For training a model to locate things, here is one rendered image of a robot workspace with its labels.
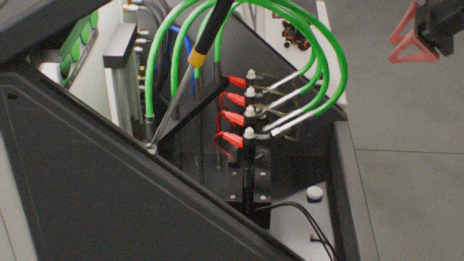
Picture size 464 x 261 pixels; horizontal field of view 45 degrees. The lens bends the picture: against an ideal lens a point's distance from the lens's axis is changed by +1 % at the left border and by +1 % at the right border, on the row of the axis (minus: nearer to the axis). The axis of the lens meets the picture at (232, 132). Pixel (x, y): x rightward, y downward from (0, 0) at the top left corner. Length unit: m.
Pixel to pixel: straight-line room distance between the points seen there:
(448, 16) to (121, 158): 0.54
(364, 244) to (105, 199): 0.57
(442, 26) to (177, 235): 0.52
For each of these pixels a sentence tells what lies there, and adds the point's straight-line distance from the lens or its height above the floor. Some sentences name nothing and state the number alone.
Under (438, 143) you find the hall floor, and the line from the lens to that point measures 3.18.
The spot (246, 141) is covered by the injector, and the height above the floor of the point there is 1.11.
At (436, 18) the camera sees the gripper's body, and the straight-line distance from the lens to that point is 0.96.
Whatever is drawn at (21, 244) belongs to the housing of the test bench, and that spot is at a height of 1.15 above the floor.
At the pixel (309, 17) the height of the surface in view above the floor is 1.38.
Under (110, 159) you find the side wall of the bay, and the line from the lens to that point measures 0.76.
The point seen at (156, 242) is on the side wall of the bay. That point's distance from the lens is 0.85.
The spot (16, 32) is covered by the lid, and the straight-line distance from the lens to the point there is 0.67.
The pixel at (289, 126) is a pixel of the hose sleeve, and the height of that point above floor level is 1.15.
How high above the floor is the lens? 1.78
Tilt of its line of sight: 35 degrees down
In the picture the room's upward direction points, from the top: straight up
